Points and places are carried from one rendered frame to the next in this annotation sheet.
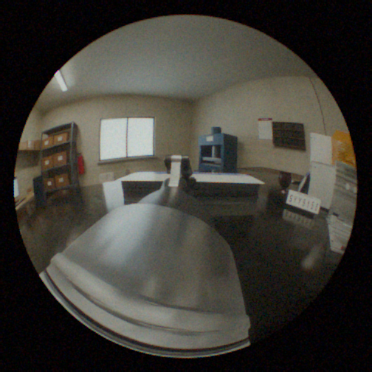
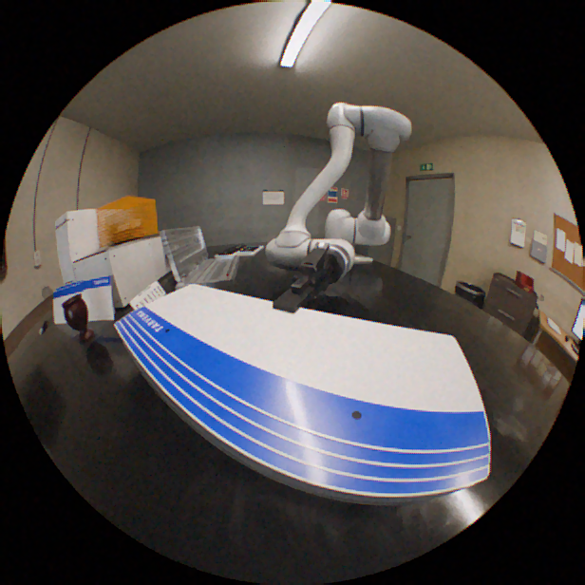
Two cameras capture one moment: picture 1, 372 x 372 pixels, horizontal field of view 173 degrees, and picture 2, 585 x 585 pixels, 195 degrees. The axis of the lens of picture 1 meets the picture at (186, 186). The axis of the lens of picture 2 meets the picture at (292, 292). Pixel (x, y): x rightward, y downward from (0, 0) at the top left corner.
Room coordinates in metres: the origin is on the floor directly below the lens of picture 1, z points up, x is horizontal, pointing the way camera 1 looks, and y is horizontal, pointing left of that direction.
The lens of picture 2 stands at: (0.45, 0.06, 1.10)
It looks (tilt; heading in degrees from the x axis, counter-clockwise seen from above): 23 degrees down; 199
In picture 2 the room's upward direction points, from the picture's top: straight up
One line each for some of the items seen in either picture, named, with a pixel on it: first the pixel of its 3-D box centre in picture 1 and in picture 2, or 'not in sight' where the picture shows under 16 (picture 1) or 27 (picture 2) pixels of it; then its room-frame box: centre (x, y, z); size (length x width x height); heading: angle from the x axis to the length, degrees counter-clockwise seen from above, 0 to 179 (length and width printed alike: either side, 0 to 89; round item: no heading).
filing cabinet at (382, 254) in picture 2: not in sight; (373, 249); (-3.11, 0.56, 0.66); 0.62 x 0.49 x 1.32; 123
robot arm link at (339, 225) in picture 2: not in sight; (339, 227); (-0.64, -0.01, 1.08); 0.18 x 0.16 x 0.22; 92
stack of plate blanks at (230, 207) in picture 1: (190, 191); (252, 388); (0.37, -0.01, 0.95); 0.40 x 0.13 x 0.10; 85
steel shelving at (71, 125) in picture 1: (58, 170); not in sight; (1.59, 2.87, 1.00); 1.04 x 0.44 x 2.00; 123
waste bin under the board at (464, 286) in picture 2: not in sight; (463, 309); (-1.49, 1.72, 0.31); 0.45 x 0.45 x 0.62
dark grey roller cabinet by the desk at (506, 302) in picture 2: not in sight; (505, 321); (-0.97, 2.06, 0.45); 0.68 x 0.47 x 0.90; 36
